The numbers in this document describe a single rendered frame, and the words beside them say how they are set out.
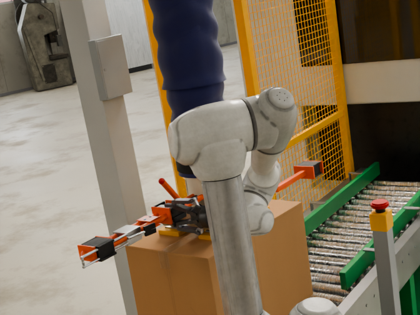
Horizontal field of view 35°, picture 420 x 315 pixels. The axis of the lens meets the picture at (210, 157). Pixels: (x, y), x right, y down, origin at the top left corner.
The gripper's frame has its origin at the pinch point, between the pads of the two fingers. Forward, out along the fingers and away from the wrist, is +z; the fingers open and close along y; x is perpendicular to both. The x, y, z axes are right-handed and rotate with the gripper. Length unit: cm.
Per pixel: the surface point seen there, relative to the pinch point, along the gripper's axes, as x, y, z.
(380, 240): 61, 31, -51
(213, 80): 24.6, -41.3, -11.3
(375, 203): 61, 16, -50
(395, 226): 141, 60, -25
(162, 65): 18, -49, 5
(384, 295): 61, 54, -50
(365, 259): 101, 60, -25
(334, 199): 168, 58, 21
